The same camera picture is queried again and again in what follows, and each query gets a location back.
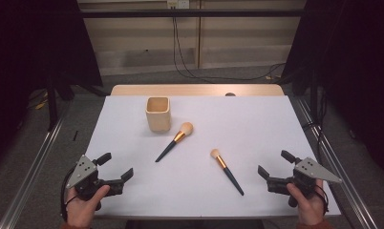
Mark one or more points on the yellow floor tape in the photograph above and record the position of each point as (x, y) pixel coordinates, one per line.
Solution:
(42, 103)

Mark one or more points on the white table mat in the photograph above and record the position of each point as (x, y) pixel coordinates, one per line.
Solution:
(196, 178)

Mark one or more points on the person's right hand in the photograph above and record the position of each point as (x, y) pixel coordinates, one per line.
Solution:
(309, 208)

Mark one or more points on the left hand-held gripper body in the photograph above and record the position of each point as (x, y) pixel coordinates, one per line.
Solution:
(81, 168)

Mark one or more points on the black horizontal bar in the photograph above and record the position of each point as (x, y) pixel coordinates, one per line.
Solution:
(193, 13)

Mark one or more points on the dark table grommet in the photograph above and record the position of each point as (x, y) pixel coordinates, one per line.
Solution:
(230, 94)

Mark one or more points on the white wall socket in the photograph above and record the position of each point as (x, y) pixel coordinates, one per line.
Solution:
(178, 4)

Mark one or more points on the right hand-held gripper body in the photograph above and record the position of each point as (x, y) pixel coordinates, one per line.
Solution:
(311, 170)

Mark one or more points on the light wooden table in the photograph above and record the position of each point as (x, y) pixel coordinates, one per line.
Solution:
(196, 89)

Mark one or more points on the large makeup brush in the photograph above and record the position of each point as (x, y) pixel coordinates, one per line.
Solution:
(179, 136)

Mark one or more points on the beige wooden brush holder cup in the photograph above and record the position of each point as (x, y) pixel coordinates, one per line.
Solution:
(158, 117)

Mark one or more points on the aluminium frame rail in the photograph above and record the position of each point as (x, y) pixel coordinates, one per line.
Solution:
(343, 178)
(31, 178)

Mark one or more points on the black metal stand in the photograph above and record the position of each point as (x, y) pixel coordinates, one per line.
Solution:
(52, 105)

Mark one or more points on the small makeup brush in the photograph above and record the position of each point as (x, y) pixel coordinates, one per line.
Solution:
(226, 170)

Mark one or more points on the person's left hand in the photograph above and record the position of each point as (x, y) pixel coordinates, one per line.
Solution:
(83, 208)

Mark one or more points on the black curtain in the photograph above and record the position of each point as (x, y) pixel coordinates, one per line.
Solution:
(355, 63)
(34, 47)

